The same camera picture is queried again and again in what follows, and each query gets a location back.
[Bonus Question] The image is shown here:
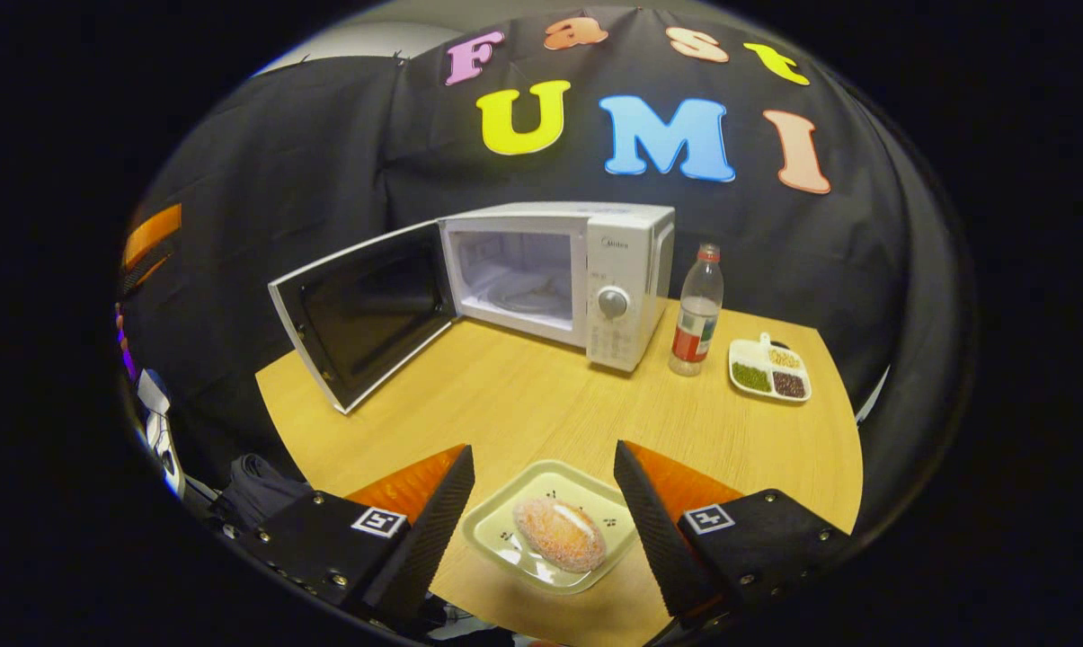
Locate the white microwave oven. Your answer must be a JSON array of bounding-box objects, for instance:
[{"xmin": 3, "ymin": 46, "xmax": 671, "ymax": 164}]
[{"xmin": 268, "ymin": 201, "xmax": 677, "ymax": 416}]

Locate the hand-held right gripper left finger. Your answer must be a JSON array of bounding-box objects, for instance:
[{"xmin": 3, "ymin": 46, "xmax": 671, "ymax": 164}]
[{"xmin": 222, "ymin": 443, "xmax": 476, "ymax": 634}]

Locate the white divided dish of beans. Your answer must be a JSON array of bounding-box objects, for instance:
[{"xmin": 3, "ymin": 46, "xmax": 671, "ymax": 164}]
[{"xmin": 728, "ymin": 332, "xmax": 812, "ymax": 403}]

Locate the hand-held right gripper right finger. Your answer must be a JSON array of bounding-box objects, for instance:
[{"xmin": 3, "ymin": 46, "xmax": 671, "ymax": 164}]
[{"xmin": 613, "ymin": 439, "xmax": 855, "ymax": 630}]

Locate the clear bottle with red label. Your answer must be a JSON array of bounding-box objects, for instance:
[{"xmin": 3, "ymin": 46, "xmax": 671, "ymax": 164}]
[{"xmin": 669, "ymin": 243, "xmax": 724, "ymax": 377}]

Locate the dark cloth bundle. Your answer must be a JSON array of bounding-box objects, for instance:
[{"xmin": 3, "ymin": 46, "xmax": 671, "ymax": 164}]
[{"xmin": 213, "ymin": 454, "xmax": 315, "ymax": 533}]

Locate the pale green square plate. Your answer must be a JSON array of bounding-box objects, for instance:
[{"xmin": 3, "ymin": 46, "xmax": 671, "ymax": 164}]
[{"xmin": 462, "ymin": 460, "xmax": 641, "ymax": 596}]

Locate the sugared bread bun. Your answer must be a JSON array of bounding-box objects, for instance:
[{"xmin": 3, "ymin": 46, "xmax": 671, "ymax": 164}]
[{"xmin": 513, "ymin": 496, "xmax": 608, "ymax": 574}]

